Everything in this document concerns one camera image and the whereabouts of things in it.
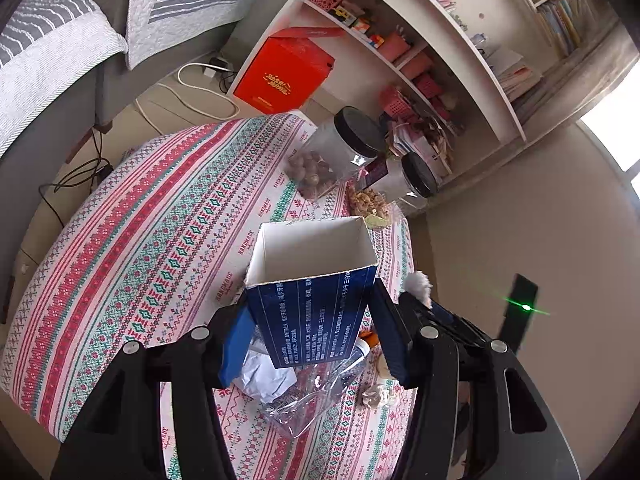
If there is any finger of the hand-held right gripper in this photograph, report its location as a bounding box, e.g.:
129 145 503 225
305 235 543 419
398 291 493 348

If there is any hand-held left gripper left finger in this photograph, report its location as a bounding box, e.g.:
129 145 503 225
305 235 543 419
50 302 256 480

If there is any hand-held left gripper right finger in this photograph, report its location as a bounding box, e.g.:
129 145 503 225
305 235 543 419
367 277 583 480

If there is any white tissue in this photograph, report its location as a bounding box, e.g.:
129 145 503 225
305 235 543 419
404 270 434 309

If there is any white paper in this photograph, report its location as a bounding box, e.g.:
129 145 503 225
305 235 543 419
232 340 299 404

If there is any blue carton box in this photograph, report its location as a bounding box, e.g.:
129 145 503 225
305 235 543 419
244 216 379 370

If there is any crushed clear plastic bottle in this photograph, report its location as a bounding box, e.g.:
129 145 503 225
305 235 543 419
260 335 373 441

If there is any beige nut shell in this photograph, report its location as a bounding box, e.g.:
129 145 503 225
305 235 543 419
376 352 398 380
361 383 401 411

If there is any pink patterned tablecloth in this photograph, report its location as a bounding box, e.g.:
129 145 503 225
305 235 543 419
0 112 420 480

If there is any clear jar with beige shells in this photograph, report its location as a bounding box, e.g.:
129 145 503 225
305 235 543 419
347 151 440 224

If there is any stack of papers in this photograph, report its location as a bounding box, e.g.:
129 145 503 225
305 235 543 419
387 110 454 176

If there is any clear jar with brown nuts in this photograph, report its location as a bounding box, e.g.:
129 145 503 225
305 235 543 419
285 106 389 199

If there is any pink plastic basket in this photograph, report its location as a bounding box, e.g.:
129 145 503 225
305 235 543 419
380 85 416 116

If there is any window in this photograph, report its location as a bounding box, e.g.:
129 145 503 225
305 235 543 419
575 75 640 182

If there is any pink container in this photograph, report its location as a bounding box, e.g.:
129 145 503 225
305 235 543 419
400 52 434 79
377 30 414 61
415 75 446 101

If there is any stack of flat books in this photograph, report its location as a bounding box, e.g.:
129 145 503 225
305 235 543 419
487 47 544 106

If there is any red cardboard box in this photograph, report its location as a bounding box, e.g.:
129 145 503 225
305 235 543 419
232 26 347 115

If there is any white shelf unit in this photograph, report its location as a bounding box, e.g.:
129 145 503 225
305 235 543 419
227 0 529 147

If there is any wooden bookcase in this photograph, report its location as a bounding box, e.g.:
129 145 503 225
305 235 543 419
497 0 638 128

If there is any row of books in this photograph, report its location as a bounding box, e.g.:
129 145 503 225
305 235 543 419
502 0 601 59

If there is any grey striped white blanket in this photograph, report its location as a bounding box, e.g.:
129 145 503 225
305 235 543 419
0 0 129 159

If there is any grey striped cushion cover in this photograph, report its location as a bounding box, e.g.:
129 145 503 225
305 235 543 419
125 0 269 71

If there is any black cable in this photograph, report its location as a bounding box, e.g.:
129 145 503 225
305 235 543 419
39 125 114 242

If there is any white cable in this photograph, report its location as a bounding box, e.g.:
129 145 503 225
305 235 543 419
135 62 242 137

